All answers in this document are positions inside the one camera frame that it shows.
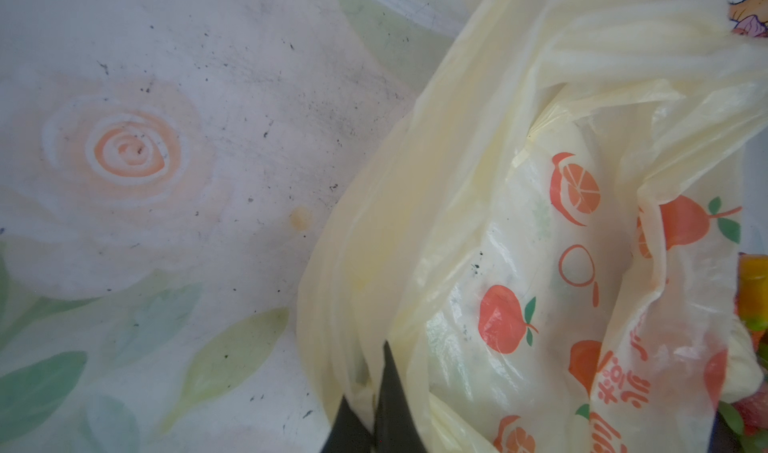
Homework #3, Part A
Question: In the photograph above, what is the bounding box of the translucent yellowish plastic bag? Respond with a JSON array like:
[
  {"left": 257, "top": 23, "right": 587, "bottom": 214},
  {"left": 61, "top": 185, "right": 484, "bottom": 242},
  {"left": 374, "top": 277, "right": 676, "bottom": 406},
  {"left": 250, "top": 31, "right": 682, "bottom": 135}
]
[{"left": 297, "top": 0, "right": 767, "bottom": 452}]

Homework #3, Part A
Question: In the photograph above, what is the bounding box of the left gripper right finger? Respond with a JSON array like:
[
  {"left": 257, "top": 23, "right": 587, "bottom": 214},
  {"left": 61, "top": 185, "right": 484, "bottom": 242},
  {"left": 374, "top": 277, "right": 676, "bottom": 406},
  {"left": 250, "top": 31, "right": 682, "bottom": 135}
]
[{"left": 374, "top": 342, "right": 427, "bottom": 453}]

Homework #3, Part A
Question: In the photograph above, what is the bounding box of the yellow fake banana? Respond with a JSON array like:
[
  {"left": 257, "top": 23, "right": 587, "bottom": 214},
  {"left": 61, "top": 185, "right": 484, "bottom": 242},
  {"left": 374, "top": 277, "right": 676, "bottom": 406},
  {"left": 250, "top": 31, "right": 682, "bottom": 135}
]
[{"left": 737, "top": 254, "right": 767, "bottom": 332}]

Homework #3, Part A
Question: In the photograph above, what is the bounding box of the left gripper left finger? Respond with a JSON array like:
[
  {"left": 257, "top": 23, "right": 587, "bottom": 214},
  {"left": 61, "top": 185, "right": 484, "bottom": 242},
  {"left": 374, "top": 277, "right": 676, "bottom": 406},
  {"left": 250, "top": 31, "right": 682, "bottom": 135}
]
[{"left": 320, "top": 397, "right": 373, "bottom": 453}]

